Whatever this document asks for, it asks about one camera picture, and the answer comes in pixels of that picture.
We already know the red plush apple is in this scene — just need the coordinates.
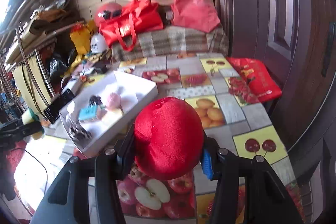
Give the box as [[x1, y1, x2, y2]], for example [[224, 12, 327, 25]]
[[134, 97, 205, 180]]

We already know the teal tissue pack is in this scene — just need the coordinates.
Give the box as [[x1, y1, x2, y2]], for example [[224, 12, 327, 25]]
[[78, 105, 101, 123]]

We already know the pink plush peach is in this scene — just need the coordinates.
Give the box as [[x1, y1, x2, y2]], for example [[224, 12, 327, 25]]
[[106, 93, 121, 111]]

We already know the blue grey braided scrunchie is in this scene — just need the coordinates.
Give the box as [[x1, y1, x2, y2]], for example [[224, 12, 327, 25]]
[[89, 96, 102, 106]]

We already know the yellow green scrub sponge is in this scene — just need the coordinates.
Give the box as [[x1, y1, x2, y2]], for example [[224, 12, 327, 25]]
[[21, 109, 39, 125]]

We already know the black white patterned scrunchie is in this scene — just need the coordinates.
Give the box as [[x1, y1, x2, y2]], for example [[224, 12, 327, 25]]
[[66, 114, 92, 141]]

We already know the fruit pattern tablecloth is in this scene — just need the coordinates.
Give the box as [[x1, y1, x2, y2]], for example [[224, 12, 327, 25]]
[[26, 52, 300, 224]]

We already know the white cardboard box tray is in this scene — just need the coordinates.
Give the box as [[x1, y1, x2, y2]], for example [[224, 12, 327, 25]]
[[59, 71, 158, 157]]

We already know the metal storage shelf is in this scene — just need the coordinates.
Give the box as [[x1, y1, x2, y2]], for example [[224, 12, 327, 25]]
[[1, 0, 83, 121]]

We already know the red gift bag on chair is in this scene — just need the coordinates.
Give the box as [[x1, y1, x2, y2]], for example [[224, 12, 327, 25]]
[[227, 57, 282, 103]]

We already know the yellow shopping bag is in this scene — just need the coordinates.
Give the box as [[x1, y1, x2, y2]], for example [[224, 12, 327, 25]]
[[70, 20, 97, 55]]

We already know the white hard hat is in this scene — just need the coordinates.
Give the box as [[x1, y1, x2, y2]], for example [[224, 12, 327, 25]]
[[91, 33, 108, 54]]

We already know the plaid covered bench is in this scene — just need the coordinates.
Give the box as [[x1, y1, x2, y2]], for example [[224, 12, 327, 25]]
[[112, 26, 230, 61]]

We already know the red tote bag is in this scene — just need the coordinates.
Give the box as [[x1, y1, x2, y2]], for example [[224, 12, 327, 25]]
[[99, 0, 163, 52]]

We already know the red helmet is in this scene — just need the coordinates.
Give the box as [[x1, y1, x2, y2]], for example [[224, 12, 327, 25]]
[[94, 2, 122, 27]]

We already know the red paper bag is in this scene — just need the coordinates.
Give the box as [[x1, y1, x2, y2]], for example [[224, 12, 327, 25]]
[[171, 0, 221, 33]]

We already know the brown wooden door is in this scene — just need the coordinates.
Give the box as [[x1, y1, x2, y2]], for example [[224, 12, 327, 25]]
[[215, 0, 335, 148]]

